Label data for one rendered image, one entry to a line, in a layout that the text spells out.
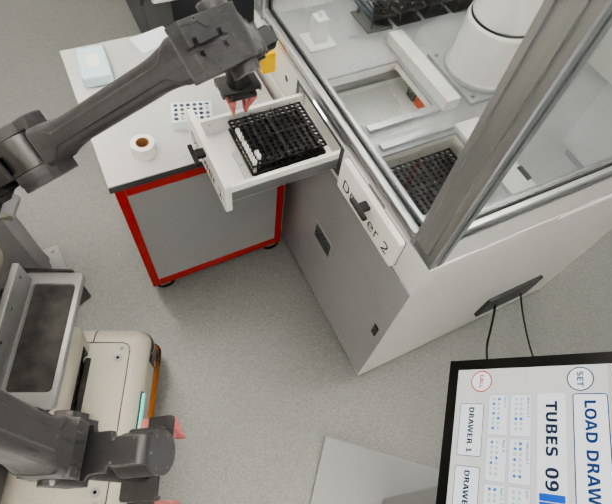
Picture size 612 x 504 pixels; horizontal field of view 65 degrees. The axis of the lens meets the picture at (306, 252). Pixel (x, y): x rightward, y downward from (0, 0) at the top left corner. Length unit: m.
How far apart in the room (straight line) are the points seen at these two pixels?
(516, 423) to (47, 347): 0.81
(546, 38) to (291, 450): 1.56
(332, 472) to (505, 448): 1.03
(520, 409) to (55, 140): 0.87
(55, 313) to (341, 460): 1.22
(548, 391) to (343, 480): 1.09
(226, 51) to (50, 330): 0.57
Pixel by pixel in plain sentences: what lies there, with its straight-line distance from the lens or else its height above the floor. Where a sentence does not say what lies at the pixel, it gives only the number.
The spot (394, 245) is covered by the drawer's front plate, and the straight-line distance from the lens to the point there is 1.18.
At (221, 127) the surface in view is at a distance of 1.43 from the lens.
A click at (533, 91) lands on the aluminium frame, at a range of 0.78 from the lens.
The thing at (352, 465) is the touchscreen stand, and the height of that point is 0.04.
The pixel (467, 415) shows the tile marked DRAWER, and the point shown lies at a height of 1.00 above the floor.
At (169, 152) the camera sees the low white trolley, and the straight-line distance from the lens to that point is 1.51.
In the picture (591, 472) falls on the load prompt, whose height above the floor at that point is 1.15.
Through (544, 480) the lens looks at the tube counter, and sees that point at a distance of 0.89.
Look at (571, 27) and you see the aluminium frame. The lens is 0.72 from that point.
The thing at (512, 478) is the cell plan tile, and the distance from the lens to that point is 0.91.
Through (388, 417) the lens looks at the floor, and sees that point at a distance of 1.97.
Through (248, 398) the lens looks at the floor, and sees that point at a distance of 1.92.
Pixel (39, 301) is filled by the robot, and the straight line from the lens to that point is 1.00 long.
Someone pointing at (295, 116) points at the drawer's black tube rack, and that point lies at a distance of 1.41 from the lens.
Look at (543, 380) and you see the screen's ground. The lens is 0.94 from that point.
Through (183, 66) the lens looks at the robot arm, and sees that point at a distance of 0.67.
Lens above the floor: 1.88
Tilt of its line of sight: 59 degrees down
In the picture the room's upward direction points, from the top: 10 degrees clockwise
